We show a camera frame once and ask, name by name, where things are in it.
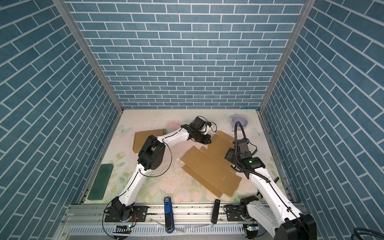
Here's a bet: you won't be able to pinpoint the cardboard box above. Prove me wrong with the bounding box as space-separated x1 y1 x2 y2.
132 128 166 154

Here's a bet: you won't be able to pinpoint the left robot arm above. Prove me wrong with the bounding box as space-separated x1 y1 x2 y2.
104 122 212 222

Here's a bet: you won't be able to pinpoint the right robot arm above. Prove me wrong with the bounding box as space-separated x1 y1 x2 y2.
225 139 317 240

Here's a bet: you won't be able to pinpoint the lavender ceramic cup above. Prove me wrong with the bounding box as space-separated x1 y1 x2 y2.
231 115 248 132

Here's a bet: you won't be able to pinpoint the blue black handheld tool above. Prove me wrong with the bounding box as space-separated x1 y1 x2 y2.
164 197 175 234

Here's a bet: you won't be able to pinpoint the dark green flat object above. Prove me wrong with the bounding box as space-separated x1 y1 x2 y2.
87 164 114 201

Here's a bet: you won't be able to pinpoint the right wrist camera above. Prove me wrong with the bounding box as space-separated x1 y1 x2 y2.
233 120 250 151

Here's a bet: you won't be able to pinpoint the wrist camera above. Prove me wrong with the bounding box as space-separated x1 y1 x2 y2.
233 120 250 151
190 116 212 133

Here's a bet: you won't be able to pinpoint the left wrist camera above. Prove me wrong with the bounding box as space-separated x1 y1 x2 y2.
190 116 212 133

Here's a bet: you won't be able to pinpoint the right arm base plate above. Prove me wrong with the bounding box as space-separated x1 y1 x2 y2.
223 204 255 222

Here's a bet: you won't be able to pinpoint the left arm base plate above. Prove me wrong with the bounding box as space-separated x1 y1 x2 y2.
104 206 148 223

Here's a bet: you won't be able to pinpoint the aluminium front rail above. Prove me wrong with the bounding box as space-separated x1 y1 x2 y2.
61 201 269 229

